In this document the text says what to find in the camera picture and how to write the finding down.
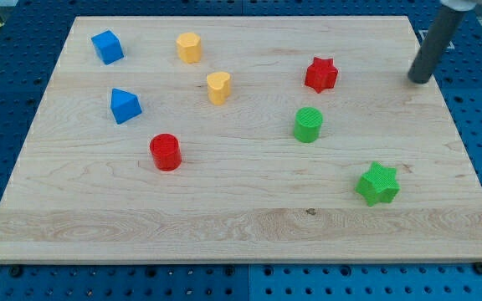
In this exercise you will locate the white rod mount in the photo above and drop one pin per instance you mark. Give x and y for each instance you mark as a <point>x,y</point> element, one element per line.
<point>461,5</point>

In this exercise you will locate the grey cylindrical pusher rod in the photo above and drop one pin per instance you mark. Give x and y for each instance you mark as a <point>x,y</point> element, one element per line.
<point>433,46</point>

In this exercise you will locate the red star block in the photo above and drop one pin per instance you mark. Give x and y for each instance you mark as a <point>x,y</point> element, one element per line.
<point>321,74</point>

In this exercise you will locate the green star block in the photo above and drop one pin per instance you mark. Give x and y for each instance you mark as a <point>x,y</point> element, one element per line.
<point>378,184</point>

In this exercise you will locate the wooden board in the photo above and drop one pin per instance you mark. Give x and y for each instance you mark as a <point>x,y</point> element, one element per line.
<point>85,190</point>

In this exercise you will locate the green cylinder block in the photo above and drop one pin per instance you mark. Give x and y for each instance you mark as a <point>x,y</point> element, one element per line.
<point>308,121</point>

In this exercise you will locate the yellow heart block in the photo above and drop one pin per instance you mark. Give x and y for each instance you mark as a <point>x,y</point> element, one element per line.
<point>219,87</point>

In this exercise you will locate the yellow hexagon block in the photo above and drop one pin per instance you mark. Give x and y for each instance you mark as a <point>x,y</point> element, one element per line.
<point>189,47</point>

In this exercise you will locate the red cylinder block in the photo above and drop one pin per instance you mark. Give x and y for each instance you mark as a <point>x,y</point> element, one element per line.
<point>165,151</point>

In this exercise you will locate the blue triangle block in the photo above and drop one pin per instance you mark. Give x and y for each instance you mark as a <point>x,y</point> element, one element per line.
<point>124,105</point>

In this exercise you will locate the blue cube block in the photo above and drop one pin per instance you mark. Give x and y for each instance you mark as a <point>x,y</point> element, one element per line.
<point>107,47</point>

